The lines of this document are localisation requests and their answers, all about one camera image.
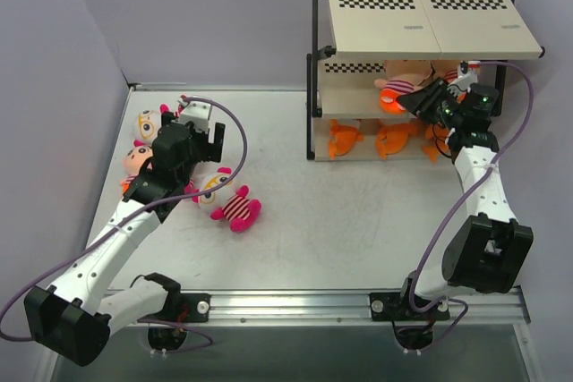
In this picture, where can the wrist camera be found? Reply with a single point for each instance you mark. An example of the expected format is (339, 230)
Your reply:
(460, 89)
(196, 112)

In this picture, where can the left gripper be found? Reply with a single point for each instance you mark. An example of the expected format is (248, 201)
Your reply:
(217, 141)

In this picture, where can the peach boy plush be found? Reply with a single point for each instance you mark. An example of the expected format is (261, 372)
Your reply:
(401, 77)
(447, 71)
(132, 163)

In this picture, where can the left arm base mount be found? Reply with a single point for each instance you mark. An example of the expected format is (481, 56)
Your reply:
(193, 308)

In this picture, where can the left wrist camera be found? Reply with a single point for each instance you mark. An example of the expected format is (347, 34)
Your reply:
(196, 112)

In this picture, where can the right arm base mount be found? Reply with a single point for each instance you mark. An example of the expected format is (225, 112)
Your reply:
(393, 306)

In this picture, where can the cream black three-tier shelf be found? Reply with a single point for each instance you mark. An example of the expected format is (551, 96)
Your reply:
(355, 42)

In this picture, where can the aluminium front rail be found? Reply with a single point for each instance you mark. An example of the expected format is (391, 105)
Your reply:
(228, 307)

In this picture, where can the white pink glasses plush front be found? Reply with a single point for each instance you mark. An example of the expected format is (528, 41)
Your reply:
(225, 199)

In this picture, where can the orange shark plush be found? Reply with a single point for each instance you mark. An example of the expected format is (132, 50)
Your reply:
(392, 138)
(436, 145)
(343, 135)

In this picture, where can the orange shark plush back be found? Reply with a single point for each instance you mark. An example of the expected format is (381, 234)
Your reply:
(343, 135)

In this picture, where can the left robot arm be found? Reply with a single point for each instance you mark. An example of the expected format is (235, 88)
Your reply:
(75, 316)

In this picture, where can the white pink striped plush back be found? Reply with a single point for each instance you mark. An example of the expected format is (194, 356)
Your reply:
(147, 124)

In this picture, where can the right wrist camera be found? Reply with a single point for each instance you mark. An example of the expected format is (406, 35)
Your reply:
(460, 89)

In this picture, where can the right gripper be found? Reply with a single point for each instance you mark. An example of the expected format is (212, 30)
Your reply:
(435, 102)

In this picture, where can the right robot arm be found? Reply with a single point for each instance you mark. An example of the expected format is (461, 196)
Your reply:
(490, 247)

